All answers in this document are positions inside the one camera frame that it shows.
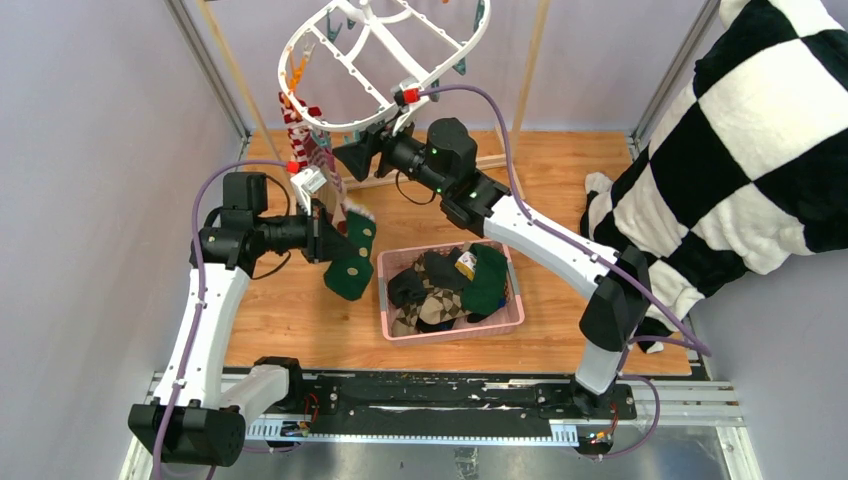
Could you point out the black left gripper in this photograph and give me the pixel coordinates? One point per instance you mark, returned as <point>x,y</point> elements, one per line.
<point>317,233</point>

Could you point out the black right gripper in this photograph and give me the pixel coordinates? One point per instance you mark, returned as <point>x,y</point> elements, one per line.
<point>358,157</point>

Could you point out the cream purple striped sock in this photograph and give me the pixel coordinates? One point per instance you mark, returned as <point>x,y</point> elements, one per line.
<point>333,193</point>

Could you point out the dark green sock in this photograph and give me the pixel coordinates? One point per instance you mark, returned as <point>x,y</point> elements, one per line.
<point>350,276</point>
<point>486,291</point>

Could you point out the white round sock hanger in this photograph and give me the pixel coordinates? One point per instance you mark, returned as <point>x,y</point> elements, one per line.
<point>341,67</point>

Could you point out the plain black sock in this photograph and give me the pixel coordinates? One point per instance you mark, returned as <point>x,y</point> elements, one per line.
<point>406,288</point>
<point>442,272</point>

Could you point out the argyle brown sock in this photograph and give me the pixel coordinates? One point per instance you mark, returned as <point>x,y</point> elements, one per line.
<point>441,305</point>
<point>406,317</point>

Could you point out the black blue sock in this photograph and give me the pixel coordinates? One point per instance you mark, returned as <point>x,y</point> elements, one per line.
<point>426,328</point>

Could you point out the pink plastic basket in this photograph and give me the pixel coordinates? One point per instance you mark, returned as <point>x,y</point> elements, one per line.
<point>504,321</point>

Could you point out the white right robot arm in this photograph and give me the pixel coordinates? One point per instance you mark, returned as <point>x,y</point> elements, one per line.
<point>615,283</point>

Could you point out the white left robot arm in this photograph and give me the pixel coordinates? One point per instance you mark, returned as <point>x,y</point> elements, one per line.
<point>190,419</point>

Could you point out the red white striped sock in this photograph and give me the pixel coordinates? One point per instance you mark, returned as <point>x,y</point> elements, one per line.
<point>305,150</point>

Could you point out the black white checkered blanket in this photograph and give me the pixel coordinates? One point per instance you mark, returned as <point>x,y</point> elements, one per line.
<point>746,168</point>

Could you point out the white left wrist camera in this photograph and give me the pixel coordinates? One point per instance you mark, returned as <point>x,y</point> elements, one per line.
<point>306,186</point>

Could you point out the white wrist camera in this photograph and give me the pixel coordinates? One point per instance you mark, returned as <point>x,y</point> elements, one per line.
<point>306,186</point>
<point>407,98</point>

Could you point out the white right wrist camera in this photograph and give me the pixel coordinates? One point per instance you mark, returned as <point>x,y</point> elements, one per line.
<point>407,98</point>

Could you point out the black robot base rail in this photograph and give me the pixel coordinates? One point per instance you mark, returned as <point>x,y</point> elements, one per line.
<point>462,409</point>

